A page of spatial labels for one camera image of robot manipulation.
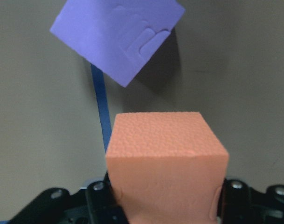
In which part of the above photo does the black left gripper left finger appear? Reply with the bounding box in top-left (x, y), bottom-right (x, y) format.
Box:
top-left (85, 173), bottom-right (129, 224)

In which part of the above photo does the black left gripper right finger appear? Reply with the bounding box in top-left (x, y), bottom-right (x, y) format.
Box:
top-left (217, 178), bottom-right (255, 224)

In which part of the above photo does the orange foam cube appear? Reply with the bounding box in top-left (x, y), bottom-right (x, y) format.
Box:
top-left (106, 112), bottom-right (229, 224)

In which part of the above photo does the purple foam cube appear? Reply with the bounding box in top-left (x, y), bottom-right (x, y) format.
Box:
top-left (50, 0), bottom-right (185, 87)

